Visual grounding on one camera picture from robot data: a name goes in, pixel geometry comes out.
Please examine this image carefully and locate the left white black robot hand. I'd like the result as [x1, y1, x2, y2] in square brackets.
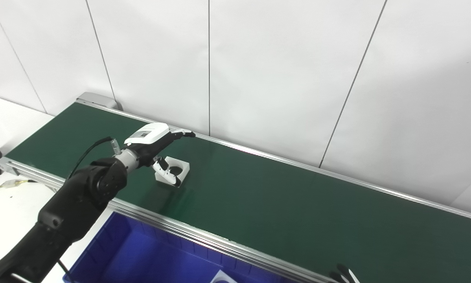
[124, 123, 196, 187]

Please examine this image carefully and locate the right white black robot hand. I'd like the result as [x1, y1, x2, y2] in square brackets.
[329, 263, 361, 283]

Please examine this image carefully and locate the white square part round hole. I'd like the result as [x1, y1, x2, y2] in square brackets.
[211, 270, 238, 283]
[155, 156, 190, 187]

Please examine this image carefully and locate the green conveyor belt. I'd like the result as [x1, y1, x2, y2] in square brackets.
[0, 92, 471, 283]

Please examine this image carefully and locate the blue plastic bin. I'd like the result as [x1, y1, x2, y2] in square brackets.
[63, 212, 299, 283]

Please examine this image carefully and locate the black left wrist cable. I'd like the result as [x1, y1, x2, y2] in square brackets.
[66, 136, 122, 179]

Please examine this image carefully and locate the white yellow cable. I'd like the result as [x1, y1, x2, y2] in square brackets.
[0, 179, 37, 196]

